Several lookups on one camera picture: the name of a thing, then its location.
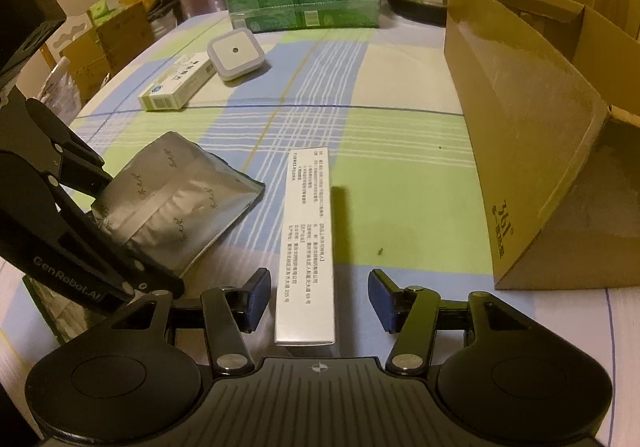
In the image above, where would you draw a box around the white square night light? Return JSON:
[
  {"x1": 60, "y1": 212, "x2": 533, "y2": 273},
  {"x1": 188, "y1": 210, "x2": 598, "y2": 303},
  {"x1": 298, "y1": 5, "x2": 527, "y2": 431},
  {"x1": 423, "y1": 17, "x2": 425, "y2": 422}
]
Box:
[{"x1": 207, "y1": 30, "x2": 266, "y2": 84}]

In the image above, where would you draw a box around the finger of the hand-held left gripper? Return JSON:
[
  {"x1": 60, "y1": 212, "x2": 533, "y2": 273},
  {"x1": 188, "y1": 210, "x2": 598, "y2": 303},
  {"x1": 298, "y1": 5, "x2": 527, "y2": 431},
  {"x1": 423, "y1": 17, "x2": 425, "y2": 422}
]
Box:
[
  {"x1": 86, "y1": 212, "x2": 187, "y2": 301},
  {"x1": 25, "y1": 97, "x2": 114, "y2": 200}
]

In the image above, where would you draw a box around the plain brown carton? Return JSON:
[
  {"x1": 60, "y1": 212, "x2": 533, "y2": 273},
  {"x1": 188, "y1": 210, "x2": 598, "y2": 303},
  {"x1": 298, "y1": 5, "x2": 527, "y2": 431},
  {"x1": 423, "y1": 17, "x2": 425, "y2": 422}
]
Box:
[{"x1": 97, "y1": 4, "x2": 157, "y2": 74}]

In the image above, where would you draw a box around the brown cardboard box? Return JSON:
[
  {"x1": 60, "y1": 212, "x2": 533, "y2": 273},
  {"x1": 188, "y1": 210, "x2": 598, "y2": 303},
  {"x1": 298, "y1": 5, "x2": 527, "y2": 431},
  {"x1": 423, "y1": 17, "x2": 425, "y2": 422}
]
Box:
[{"x1": 444, "y1": 0, "x2": 640, "y2": 291}]

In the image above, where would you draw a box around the cardboard box with white cutout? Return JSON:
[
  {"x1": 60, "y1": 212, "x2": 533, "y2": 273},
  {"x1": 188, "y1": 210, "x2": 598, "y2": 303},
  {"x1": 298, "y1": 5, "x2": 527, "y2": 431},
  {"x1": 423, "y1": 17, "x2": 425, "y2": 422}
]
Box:
[{"x1": 45, "y1": 16, "x2": 112, "y2": 94}]

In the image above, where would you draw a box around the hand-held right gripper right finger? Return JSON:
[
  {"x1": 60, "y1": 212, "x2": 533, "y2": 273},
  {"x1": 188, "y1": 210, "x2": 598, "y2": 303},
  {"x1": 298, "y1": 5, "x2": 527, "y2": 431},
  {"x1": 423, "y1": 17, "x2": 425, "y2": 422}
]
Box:
[{"x1": 367, "y1": 269, "x2": 516, "y2": 375}]

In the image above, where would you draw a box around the dark shopping bag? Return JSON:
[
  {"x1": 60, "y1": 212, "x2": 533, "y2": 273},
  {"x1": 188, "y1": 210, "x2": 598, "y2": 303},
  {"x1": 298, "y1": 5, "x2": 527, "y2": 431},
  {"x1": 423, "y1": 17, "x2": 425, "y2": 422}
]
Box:
[{"x1": 150, "y1": 0, "x2": 182, "y2": 36}]

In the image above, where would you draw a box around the crumpled white plastic bag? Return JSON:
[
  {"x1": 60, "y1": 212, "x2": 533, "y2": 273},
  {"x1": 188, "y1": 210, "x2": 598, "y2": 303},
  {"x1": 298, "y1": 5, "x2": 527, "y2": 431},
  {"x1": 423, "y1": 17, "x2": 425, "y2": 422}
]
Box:
[{"x1": 37, "y1": 58, "x2": 83, "y2": 126}]

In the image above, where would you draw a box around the small white medicine box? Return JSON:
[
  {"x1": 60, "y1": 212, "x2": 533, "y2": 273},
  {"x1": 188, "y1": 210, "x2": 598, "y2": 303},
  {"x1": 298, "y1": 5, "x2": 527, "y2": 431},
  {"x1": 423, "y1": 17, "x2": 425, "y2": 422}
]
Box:
[{"x1": 138, "y1": 53, "x2": 217, "y2": 112}]

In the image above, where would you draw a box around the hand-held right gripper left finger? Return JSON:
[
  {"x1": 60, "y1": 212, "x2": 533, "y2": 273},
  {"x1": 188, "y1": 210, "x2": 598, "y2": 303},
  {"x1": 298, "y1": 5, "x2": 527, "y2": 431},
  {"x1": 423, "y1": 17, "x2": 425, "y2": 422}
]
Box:
[{"x1": 107, "y1": 268, "x2": 272, "y2": 375}]

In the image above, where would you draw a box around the green tissue box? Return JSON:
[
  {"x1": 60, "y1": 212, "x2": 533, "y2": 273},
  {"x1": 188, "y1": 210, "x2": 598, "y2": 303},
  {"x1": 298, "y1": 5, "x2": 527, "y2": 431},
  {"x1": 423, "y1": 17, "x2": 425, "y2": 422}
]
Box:
[{"x1": 89, "y1": 0, "x2": 122, "y2": 28}]

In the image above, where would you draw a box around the grey matte foil pouch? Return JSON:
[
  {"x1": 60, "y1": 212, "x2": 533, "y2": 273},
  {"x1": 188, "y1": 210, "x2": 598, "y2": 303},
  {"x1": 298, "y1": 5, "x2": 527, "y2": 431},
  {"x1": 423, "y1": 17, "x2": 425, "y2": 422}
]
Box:
[{"x1": 92, "y1": 131, "x2": 267, "y2": 279}]

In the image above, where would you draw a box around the long white carton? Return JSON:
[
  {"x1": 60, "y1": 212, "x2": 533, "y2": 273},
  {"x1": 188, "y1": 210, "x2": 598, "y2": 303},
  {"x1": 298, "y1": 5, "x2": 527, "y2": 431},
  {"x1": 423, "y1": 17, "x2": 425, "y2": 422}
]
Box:
[{"x1": 274, "y1": 146, "x2": 337, "y2": 347}]

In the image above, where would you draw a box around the plaid tablecloth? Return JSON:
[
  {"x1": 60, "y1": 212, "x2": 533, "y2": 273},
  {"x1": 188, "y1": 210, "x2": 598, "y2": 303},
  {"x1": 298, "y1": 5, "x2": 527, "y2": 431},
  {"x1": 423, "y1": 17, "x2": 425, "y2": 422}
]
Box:
[{"x1": 0, "y1": 9, "x2": 640, "y2": 378}]

